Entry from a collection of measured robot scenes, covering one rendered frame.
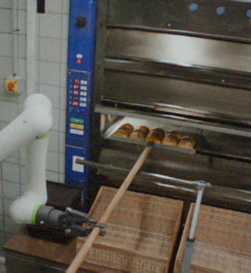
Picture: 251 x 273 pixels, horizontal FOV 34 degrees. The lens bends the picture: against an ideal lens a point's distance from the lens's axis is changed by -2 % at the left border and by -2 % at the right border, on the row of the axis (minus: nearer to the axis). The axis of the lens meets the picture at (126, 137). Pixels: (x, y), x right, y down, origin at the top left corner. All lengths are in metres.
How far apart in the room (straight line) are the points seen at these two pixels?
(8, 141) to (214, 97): 1.32
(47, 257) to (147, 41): 1.41
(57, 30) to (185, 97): 0.88
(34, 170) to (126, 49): 1.01
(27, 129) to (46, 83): 1.19
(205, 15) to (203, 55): 0.22
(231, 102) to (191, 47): 0.39
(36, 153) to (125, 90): 0.93
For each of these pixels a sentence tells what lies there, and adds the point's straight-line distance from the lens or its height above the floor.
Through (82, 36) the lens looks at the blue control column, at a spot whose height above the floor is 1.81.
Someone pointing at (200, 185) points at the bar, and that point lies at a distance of 2.27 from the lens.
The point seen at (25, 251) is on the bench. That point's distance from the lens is 2.68.
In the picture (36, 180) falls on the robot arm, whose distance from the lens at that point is 1.89.
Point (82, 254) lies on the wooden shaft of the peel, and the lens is 1.60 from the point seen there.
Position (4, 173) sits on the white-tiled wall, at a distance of 3.18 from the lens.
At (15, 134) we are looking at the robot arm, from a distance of 1.62.
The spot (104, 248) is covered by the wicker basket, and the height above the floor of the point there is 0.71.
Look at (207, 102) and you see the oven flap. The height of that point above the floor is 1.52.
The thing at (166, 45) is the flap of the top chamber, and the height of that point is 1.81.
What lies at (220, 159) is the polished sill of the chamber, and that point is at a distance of 2.62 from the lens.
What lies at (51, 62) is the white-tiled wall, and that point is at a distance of 2.73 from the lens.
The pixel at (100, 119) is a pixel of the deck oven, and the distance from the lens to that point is 2.69.
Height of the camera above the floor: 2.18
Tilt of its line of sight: 21 degrees down
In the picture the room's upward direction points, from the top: 4 degrees clockwise
